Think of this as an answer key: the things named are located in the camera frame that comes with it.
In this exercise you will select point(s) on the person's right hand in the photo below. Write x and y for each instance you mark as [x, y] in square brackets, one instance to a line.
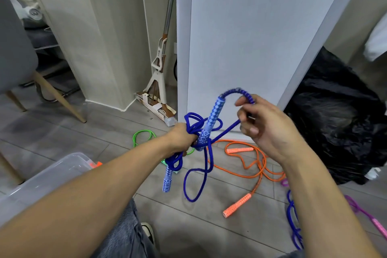
[272, 130]

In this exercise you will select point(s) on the white paper scrap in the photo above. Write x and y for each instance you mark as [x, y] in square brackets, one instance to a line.
[372, 173]

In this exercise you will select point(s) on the wooden furniture leg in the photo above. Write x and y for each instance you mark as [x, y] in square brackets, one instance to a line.
[10, 167]

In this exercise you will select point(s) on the grey chair wooden legs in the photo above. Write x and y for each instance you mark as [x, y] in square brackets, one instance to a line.
[15, 49]

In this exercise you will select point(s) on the clear plastic storage box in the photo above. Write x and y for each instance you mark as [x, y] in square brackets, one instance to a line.
[45, 176]

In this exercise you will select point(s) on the small orange object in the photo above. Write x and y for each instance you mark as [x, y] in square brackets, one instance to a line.
[96, 164]

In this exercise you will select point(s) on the person's left hand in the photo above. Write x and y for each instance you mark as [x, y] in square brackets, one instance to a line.
[179, 138]

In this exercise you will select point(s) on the white cabinet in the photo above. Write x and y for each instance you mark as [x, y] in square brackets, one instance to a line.
[257, 25]

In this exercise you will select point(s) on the person's left fingers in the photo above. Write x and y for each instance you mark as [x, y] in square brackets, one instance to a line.
[190, 142]

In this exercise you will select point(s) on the person's right fingers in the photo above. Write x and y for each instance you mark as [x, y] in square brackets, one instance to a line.
[246, 114]

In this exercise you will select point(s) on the white squeeze mop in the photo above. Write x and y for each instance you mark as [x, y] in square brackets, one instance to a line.
[158, 55]

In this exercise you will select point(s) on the person's right forearm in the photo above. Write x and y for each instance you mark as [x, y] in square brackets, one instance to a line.
[323, 206]

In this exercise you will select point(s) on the black metal rack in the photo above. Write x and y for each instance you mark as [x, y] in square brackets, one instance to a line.
[48, 55]

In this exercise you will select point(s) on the black garbage bag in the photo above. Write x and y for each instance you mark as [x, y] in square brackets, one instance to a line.
[338, 115]

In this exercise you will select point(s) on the white cloth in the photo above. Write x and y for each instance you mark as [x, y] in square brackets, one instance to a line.
[378, 40]

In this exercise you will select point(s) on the person's grey jeans leg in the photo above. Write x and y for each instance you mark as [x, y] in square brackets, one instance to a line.
[127, 233]

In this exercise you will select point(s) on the person's shoe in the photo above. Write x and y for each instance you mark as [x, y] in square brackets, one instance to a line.
[148, 232]

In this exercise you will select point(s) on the white handheld vacuum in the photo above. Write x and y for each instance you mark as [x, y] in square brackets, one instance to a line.
[31, 11]

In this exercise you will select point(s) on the person's left forearm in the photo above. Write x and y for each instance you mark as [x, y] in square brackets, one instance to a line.
[90, 194]

